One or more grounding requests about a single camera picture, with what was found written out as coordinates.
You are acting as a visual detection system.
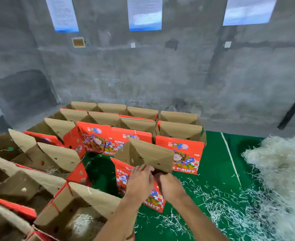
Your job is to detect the person's right hand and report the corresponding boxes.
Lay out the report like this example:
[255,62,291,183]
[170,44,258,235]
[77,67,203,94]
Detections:
[155,171,189,205]

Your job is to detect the person's left hand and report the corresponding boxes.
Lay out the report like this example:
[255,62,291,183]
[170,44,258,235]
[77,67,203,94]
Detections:
[124,164,156,204]

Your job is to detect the group of red fruit boxes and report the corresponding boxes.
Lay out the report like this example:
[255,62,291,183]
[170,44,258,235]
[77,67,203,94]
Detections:
[24,101,208,175]

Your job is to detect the pile of shredded paper filler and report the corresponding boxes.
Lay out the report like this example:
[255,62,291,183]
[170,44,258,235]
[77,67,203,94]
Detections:
[208,134,295,241]

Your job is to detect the person's left forearm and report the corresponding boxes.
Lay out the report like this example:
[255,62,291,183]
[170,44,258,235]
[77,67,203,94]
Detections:
[93,195,144,241]

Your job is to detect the person's right forearm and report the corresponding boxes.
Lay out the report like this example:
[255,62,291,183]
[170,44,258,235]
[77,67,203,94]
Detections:
[174,195,230,241]

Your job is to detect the white pole with black grip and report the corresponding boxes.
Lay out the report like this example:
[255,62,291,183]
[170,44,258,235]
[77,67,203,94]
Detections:
[277,90,295,131]

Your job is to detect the yellow framed wall plate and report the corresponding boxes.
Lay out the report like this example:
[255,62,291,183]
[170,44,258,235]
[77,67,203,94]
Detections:
[71,36,86,49]

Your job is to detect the white and blue wall poster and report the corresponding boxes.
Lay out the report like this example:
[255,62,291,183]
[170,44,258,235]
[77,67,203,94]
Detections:
[223,0,279,26]
[126,0,164,32]
[44,0,80,33]

